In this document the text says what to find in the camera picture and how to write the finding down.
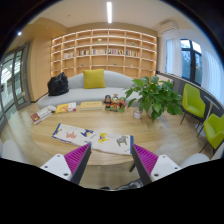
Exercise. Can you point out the green chair near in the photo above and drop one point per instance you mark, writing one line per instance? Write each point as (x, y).
(214, 130)

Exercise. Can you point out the wooden wall bookshelf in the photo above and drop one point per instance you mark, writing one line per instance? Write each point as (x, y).
(128, 52)

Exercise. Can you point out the yellow flat box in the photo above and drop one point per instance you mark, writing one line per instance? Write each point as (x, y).
(91, 105)

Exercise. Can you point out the black bag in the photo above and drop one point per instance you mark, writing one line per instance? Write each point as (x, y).
(58, 85)

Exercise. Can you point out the white cup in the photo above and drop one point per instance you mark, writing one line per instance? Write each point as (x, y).
(137, 114)

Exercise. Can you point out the light grey sofa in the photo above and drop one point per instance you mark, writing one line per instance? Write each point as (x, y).
(115, 83)

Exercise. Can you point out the cartoon figurine set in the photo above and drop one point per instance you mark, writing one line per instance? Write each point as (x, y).
(114, 103)

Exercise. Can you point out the white animal print towel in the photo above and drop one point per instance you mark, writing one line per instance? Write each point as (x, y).
(99, 140)

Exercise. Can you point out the green potted plant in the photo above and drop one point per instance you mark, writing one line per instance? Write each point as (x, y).
(155, 96)

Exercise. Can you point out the red white magazine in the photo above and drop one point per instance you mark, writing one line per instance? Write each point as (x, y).
(43, 114)

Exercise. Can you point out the ceiling strip light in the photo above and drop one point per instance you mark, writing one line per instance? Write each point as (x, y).
(109, 12)

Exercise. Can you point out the yellow picture book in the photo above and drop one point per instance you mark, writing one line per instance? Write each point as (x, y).
(68, 107)

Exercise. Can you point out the glass door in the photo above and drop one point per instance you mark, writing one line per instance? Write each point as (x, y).
(14, 93)

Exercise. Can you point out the dark framed window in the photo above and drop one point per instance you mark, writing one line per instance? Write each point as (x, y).
(191, 61)

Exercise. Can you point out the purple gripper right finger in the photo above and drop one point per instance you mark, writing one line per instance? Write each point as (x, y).
(144, 161)

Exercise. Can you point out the white curtain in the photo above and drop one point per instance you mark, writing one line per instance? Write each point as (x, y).
(174, 57)

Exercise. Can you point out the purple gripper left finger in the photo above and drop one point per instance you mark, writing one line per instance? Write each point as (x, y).
(77, 161)

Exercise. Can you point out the green chair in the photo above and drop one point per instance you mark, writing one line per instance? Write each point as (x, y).
(192, 102)
(214, 130)

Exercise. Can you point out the green chair far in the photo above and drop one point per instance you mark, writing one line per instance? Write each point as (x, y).
(192, 102)

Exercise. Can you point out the white air conditioner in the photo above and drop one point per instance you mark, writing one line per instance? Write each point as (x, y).
(168, 27)

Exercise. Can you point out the yellow cushion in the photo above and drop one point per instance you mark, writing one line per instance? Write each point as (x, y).
(94, 79)

